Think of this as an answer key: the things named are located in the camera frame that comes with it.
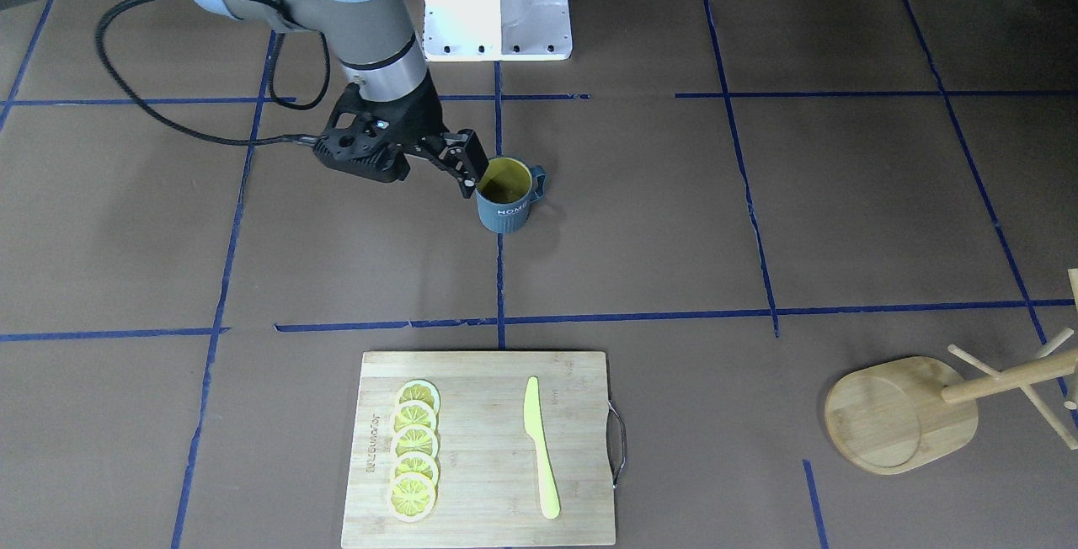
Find yellow plastic knife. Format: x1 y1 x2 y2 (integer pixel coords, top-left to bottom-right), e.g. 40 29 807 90
523 376 561 520

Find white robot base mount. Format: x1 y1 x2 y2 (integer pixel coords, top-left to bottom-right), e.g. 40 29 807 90
421 0 573 63

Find dark blue HOME mug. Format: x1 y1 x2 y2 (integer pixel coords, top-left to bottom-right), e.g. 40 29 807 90
475 155 547 234

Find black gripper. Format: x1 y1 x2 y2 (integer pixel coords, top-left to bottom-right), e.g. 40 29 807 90
360 76 488 200

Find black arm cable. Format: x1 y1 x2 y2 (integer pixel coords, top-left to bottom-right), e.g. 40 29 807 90
95 0 331 147

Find bamboo cutting board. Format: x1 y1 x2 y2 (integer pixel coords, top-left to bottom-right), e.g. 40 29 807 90
340 349 616 548

